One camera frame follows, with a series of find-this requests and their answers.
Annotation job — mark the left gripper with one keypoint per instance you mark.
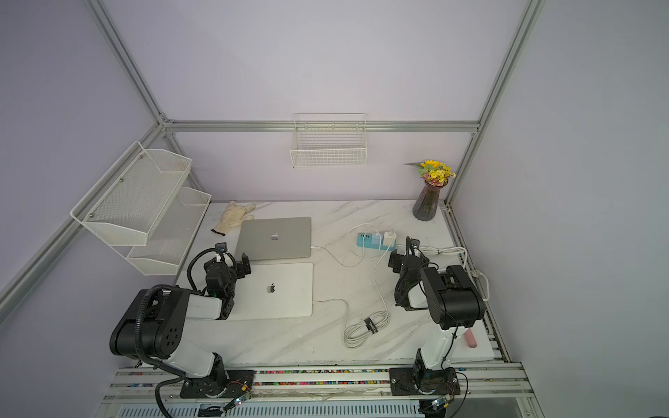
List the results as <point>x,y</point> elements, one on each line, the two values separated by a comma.
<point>239,270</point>

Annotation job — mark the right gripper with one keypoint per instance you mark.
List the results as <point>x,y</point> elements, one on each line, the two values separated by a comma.
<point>395,261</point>

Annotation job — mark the white charger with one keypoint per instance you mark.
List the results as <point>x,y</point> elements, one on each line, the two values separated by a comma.
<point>389,239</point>

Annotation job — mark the light blue charger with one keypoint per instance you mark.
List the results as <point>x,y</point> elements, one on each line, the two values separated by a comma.
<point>376,240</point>

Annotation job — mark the teal power strip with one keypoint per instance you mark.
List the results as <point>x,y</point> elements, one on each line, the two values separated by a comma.
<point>363,241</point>

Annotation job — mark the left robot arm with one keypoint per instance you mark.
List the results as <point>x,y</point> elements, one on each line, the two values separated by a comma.
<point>152,328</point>

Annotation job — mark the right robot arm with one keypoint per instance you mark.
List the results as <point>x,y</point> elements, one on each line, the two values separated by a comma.
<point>454,304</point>

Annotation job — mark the grey laptop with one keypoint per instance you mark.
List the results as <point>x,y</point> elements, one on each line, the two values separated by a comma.
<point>275,239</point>

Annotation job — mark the dark glass vase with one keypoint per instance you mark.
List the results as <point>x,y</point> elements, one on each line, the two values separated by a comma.
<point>425,208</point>

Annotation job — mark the lower white mesh shelf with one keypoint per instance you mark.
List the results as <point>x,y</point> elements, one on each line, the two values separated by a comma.
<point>168,247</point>

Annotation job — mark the white mesh shelf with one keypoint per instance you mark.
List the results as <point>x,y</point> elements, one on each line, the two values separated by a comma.
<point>168,247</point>
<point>125,207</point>

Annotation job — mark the white work glove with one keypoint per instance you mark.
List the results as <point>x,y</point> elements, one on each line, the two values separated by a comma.
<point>233,217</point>

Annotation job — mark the yellow flower bouquet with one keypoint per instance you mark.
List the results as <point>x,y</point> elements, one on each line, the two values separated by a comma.
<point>434,172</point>

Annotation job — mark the upper white mesh shelf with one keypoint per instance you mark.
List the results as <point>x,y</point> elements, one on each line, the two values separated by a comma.
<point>125,207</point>

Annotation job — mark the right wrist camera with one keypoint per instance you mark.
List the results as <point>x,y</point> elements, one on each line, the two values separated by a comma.
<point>412,243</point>

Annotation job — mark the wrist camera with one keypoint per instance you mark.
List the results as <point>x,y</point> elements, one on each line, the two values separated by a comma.
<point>412,243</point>
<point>221,248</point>

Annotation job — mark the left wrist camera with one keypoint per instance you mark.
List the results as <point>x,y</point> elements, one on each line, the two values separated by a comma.
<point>221,248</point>

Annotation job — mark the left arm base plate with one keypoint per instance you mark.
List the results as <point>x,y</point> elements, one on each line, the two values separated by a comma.
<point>237,383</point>

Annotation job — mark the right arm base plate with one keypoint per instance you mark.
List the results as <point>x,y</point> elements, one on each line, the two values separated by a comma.
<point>407,381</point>

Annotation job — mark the white wire wall basket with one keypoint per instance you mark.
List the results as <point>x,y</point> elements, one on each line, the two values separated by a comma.
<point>323,140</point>

